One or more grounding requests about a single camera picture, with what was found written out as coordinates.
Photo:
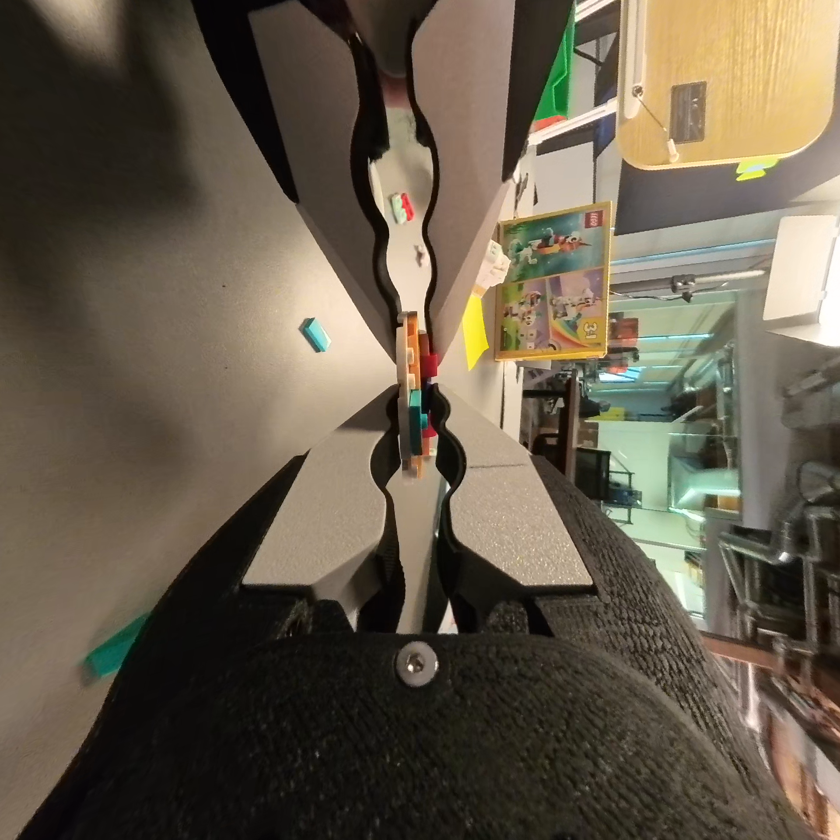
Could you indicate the person's left hand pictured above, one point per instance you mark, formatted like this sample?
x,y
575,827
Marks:
x,y
397,90

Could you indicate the white lego model with coloured bricks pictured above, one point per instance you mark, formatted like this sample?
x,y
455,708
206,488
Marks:
x,y
403,367

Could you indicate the light wood table white legs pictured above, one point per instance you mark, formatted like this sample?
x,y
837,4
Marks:
x,y
741,52

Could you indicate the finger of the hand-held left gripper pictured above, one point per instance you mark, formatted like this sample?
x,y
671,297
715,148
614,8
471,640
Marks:
x,y
466,131
308,131

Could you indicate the long teal lego tile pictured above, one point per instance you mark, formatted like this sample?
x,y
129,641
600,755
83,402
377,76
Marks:
x,y
115,649

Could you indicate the colourful lego set box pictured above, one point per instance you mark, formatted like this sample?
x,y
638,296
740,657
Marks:
x,y
554,282

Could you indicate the white lego bird model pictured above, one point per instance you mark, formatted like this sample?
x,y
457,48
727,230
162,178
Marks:
x,y
497,262

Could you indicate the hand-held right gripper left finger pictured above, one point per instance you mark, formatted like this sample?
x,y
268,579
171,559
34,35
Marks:
x,y
315,518

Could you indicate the stack of green storage bins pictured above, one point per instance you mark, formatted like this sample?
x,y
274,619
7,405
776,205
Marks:
x,y
554,79

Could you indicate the small red lego plate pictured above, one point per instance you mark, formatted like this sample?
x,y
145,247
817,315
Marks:
x,y
408,205

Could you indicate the yellow sticky note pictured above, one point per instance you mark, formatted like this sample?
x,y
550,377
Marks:
x,y
474,331

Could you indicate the white lego clip piece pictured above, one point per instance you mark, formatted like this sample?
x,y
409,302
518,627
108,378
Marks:
x,y
422,256

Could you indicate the small teal lego tile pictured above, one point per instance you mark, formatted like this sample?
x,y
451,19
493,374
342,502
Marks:
x,y
316,334

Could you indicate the small light green lego plate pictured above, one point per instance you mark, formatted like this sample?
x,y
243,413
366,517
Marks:
x,y
397,211

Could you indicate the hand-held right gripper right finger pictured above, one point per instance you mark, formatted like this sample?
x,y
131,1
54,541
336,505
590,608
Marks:
x,y
525,525

